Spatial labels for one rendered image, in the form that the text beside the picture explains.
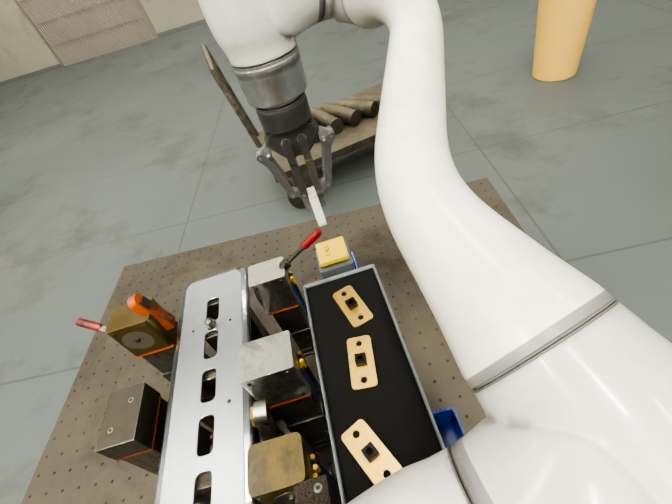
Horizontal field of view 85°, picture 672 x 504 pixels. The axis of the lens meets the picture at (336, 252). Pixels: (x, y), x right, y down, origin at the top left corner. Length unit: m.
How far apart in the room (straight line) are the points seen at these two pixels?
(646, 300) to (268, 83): 2.01
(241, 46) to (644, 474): 0.49
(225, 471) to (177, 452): 0.11
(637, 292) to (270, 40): 2.04
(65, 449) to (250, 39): 1.27
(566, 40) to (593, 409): 3.73
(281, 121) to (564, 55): 3.52
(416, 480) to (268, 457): 0.44
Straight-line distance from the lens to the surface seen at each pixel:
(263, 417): 0.66
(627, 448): 0.22
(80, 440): 1.44
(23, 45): 12.23
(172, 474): 0.83
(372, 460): 0.52
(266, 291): 0.90
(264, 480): 0.65
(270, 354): 0.69
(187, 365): 0.92
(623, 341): 0.23
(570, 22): 3.83
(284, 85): 0.52
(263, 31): 0.49
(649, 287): 2.29
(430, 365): 1.08
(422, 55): 0.37
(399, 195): 0.27
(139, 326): 1.00
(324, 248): 0.74
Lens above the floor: 1.67
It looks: 44 degrees down
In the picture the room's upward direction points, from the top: 19 degrees counter-clockwise
